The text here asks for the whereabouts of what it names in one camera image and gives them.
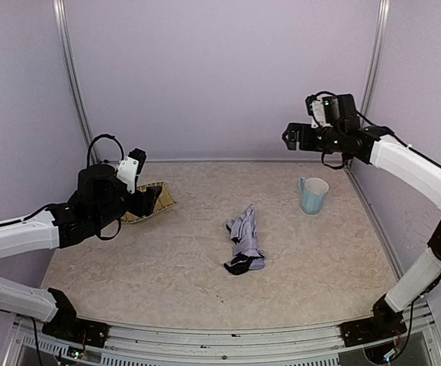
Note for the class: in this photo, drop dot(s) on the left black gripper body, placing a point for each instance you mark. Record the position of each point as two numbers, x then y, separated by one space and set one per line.
141 202

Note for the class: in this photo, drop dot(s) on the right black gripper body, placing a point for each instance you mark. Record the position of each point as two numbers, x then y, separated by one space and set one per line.
303 138

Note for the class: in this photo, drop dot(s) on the lilac folding umbrella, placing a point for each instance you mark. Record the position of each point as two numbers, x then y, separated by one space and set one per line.
247 255

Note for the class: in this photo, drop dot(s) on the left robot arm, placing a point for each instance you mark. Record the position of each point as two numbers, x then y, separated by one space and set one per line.
102 197

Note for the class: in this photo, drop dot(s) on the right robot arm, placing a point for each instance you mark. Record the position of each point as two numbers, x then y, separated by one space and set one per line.
336 127

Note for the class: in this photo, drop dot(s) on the woven bamboo tray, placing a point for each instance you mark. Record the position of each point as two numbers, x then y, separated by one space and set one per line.
163 202

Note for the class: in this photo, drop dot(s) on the light blue ceramic mug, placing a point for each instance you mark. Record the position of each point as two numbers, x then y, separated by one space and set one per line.
313 194

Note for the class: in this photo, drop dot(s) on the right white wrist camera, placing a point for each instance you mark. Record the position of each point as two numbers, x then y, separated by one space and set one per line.
315 109

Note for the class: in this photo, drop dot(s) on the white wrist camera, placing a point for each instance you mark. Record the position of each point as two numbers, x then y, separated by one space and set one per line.
315 109
130 167

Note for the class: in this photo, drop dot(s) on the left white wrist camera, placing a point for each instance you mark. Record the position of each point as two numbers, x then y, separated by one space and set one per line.
130 167

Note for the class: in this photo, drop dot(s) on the front aluminium rail base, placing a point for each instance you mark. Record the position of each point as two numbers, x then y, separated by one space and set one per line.
320 344

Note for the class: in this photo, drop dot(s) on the right aluminium frame post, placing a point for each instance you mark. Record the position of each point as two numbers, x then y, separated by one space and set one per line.
384 7

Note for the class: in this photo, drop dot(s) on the aluminium frame post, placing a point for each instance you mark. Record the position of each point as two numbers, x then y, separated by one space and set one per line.
59 10
384 7

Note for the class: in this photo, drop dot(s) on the left aluminium frame post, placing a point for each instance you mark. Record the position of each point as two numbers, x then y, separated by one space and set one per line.
59 10

